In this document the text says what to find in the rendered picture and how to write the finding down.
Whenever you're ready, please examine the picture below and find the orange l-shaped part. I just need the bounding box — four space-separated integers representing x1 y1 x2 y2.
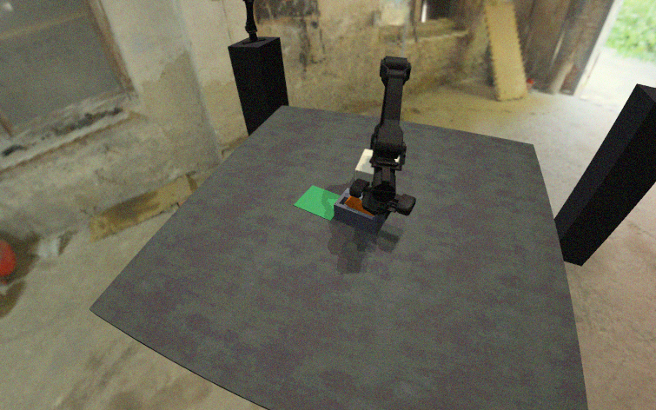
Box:
345 196 374 216

